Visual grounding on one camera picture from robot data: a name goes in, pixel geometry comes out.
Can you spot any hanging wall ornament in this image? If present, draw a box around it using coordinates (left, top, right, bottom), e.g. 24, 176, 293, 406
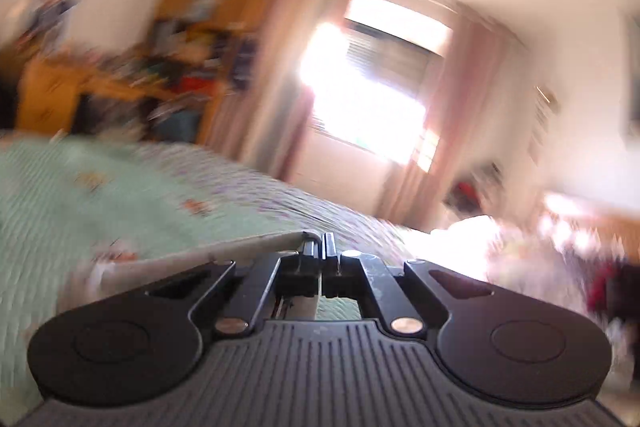
529, 84, 559, 162

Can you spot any blue bundle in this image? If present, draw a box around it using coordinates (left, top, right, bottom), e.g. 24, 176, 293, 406
162, 107, 202, 144

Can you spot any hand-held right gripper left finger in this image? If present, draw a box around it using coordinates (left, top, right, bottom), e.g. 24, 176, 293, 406
145, 233, 322, 339

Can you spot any green quilted bedspread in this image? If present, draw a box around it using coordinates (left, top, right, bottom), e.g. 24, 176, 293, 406
0, 139, 436, 413

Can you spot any wooden bookshelf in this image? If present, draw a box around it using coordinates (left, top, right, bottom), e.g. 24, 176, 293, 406
145, 0, 281, 148

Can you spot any white star-print shirt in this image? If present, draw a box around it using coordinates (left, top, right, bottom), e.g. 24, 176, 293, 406
95, 231, 312, 294

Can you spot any floral folded quilt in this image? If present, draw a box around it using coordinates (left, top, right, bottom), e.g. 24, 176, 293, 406
430, 207, 640, 308

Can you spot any wooden headboard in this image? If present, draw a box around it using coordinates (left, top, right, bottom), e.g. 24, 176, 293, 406
545, 194, 640, 258

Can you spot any wooden desk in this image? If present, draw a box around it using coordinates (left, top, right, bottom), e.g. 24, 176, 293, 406
15, 52, 166, 138

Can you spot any red garment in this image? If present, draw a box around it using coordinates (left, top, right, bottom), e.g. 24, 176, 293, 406
589, 261, 640, 324

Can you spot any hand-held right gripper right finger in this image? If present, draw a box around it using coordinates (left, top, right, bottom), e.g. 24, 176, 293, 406
322, 232, 494, 338

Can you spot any pile of bags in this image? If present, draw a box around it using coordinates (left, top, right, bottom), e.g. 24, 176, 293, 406
445, 163, 506, 214

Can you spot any window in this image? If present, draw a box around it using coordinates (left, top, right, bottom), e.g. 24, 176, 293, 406
295, 0, 453, 168

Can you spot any navy hanging cloth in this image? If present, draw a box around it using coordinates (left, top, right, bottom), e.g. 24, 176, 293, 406
230, 37, 259, 92

